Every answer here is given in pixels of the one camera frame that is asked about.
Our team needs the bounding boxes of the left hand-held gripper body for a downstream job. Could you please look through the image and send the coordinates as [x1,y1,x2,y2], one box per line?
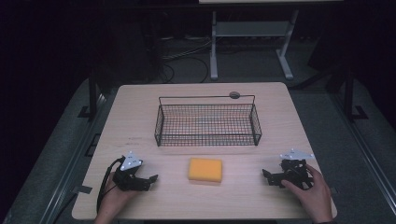
[112,151,150,191]

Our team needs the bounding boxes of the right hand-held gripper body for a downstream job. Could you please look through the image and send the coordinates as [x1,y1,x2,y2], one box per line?
[278,148,315,190]

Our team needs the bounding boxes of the orange sponge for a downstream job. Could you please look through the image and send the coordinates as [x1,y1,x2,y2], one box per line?
[187,157,223,184]

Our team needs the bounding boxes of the black wire basket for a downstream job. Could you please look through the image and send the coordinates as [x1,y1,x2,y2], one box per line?
[154,94,263,147]

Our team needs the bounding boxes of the person's left hand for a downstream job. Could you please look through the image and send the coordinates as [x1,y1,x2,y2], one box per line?
[95,175,140,219]

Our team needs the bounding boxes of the person's right hand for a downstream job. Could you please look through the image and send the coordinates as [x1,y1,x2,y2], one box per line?
[281,163,333,224]

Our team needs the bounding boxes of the grey tape piece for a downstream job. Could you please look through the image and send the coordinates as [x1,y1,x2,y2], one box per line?
[72,185,93,195]

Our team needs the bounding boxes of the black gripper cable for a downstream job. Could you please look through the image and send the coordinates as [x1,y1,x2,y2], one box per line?
[96,157,125,213]

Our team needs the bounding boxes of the aluminium rail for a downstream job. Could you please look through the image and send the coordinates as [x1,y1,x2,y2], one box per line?
[330,92,396,208]
[38,92,109,224]

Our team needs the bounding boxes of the black metal post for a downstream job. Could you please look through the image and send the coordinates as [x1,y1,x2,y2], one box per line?
[77,66,98,119]
[343,66,369,121]

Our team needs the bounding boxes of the black floor cable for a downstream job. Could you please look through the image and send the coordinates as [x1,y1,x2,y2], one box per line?
[158,55,210,84]

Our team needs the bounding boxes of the grey floor cables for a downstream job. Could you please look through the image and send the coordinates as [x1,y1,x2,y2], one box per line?
[161,37,217,62]

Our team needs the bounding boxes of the white metal desk frame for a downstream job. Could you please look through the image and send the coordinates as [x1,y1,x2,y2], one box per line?
[209,9,295,81]

